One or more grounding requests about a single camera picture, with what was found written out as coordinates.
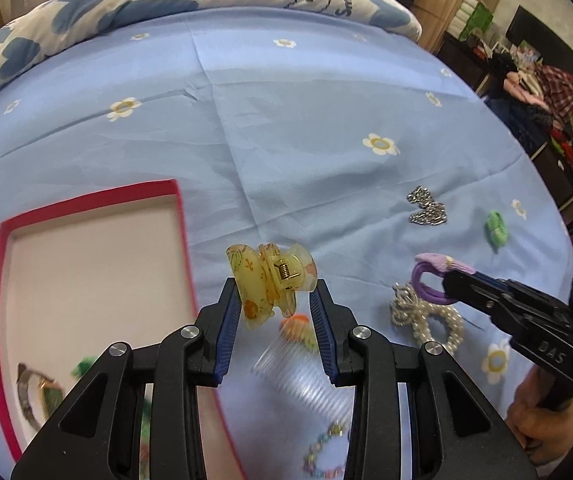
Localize red jewelry tray box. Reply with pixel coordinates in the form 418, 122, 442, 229
0, 180, 242, 479

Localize plaid clothes pile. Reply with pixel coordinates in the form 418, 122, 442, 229
503, 63, 573, 169

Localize green braided bracelet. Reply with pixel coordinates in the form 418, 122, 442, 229
69, 356, 154, 480

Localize pastel bead bracelet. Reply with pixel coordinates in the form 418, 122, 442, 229
301, 421, 352, 480

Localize yellow hair claw clip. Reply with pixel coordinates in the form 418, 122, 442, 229
226, 243, 318, 328

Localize black monitor screen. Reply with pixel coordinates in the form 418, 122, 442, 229
506, 6, 573, 77

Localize dark cluttered desk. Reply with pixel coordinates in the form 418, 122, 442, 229
436, 32, 573, 211

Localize person's right hand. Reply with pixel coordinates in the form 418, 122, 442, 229
505, 366, 573, 470

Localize white pearl hair tie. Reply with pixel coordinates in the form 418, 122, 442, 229
388, 282, 467, 359

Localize purple hair tie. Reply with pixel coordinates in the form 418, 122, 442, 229
410, 251, 478, 305

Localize blue floral bed sheet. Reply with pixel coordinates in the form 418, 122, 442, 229
0, 8, 573, 476

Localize clear plastic hair comb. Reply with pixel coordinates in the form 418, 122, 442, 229
252, 314, 354, 431

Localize green white stacked boxes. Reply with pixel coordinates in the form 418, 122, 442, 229
447, 0, 493, 41

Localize silver gold wrist watch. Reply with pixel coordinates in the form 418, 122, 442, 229
16, 363, 65, 431

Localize silver chain necklace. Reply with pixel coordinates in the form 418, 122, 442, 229
406, 185, 451, 227

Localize light green hair tie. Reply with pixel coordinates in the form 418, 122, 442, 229
484, 209, 510, 254

